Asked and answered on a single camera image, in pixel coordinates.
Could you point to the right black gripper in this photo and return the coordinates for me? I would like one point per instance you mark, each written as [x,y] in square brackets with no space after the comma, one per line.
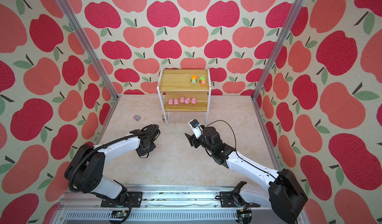
[192,140]

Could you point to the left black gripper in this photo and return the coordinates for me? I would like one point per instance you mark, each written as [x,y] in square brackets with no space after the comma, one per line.
[152,146]

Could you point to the pink blue toy car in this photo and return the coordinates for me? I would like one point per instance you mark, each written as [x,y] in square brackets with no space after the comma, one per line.
[137,117]

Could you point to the wooden two-tier white-frame shelf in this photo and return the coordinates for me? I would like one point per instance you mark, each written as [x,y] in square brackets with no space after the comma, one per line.
[177,83]

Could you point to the multicolour toy car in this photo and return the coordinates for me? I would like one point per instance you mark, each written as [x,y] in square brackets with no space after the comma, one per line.
[203,81]

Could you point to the orange green toy car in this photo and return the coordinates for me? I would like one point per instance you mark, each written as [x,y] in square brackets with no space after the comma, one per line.
[194,80]

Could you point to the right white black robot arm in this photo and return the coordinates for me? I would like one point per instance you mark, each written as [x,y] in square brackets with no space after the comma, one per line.
[282,192]

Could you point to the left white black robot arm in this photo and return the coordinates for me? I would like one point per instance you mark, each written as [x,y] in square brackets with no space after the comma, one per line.
[85,172]

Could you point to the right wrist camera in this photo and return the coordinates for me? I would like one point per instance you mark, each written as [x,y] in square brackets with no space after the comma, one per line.
[196,128]

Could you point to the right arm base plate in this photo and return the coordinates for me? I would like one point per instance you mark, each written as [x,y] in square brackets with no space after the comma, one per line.
[232,200]

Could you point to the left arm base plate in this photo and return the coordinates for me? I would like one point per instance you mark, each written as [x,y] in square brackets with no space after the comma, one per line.
[132,198]

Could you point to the front aluminium rail frame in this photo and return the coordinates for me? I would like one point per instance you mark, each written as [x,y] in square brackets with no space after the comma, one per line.
[156,204]

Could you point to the left aluminium frame post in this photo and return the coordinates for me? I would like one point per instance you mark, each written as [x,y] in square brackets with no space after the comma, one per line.
[88,47]

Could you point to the aluminium frame post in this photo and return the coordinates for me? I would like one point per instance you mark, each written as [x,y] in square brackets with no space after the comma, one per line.
[285,31]
[88,47]

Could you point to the right aluminium frame post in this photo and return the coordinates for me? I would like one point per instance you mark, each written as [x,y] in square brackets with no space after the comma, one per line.
[285,31]

